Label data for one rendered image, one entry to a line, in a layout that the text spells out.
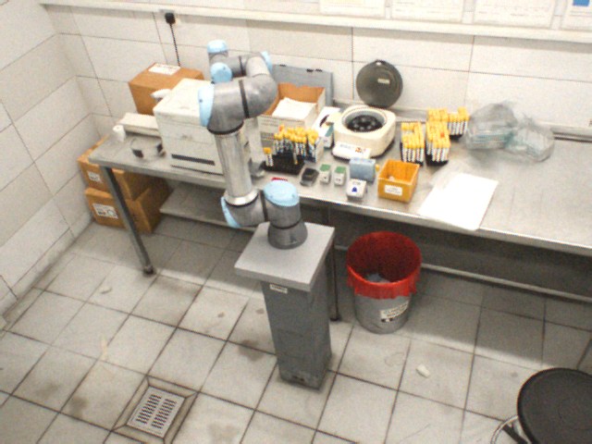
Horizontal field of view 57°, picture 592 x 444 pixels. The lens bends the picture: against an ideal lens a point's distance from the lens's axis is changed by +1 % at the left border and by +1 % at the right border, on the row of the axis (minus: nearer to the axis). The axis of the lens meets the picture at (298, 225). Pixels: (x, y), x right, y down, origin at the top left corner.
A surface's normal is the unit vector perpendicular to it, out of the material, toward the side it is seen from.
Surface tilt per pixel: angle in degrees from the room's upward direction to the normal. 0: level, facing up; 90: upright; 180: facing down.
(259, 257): 1
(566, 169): 0
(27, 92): 90
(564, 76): 90
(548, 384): 3
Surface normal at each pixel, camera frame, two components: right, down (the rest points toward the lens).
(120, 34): -0.35, 0.67
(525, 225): -0.09, -0.72
